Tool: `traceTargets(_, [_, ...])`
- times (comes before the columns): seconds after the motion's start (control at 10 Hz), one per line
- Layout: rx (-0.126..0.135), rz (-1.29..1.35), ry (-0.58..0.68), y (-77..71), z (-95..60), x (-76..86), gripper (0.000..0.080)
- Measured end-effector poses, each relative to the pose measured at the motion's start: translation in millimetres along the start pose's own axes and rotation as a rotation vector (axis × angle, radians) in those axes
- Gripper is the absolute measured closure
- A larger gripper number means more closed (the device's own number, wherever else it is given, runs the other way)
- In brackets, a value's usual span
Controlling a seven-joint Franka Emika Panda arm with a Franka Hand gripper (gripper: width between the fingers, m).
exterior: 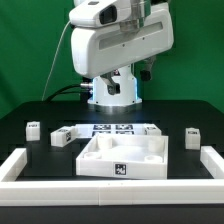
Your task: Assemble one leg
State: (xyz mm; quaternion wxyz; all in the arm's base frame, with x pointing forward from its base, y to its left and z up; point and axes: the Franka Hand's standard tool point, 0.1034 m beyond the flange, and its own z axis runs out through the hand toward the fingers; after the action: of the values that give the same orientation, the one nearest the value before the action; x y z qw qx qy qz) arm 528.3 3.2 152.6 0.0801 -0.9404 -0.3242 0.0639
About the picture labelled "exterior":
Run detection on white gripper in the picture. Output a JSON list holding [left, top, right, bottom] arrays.
[[71, 7, 174, 95]]

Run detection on white square tabletop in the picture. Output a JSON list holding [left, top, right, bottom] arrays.
[[76, 134, 168, 179]]

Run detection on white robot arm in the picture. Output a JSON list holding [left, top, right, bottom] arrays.
[[69, 0, 174, 112]]

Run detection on white fiducial tag sheet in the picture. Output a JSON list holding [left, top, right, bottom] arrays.
[[76, 123, 144, 138]]

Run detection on white U-shaped fence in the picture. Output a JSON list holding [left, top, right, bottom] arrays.
[[0, 148, 224, 206]]

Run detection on black cable bundle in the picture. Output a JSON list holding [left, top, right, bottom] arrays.
[[45, 83, 84, 102]]

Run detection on white cable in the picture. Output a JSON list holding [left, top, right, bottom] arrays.
[[41, 20, 73, 102]]

